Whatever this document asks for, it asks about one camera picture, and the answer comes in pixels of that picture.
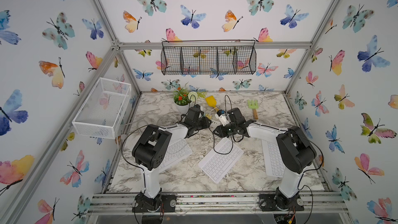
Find white power strip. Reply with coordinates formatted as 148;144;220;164
207;115;221;129

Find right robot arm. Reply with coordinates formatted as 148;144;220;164
213;108;317;212

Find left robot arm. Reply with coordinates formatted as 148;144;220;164
132;104;211;212

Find left white keyboard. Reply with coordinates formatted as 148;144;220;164
158;139;192;173

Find white keyboard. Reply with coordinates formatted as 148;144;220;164
198;138;244;184
158;139;192;173
261;140;285;177

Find middle white keyboard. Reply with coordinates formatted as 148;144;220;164
198;138;244;184

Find right white keyboard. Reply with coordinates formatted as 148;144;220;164
261;140;285;177

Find potted plant white pot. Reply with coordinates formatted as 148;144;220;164
173;85;206;114

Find black cable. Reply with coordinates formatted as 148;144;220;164
211;94;237;156

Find black wire wall basket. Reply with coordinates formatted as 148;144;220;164
159;39;257;76

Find white mesh wall basket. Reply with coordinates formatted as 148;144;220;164
72;77;131;139

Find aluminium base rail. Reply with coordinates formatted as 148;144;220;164
88;191;348;216

